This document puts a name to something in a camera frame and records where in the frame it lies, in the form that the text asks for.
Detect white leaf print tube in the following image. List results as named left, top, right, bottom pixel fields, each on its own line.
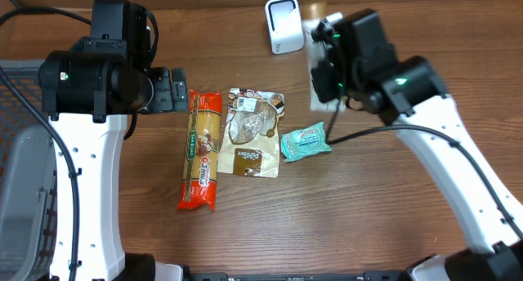
left=300, top=2, right=343, bottom=112

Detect orange spaghetti pasta pack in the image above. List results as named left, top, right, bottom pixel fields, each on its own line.
left=177, top=90, right=222, bottom=209

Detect beige brown snack pouch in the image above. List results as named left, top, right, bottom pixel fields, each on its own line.
left=217, top=88, right=285, bottom=178

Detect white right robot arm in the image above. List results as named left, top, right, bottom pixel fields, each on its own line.
left=311, top=11, right=522, bottom=280

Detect teal wet wipes pack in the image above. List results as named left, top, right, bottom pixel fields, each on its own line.
left=280, top=122, right=332, bottom=163

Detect white barcode scanner stand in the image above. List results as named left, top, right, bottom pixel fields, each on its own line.
left=265, top=0, right=305, bottom=55

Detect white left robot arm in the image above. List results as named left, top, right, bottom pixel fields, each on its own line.
left=38, top=49, right=163, bottom=280

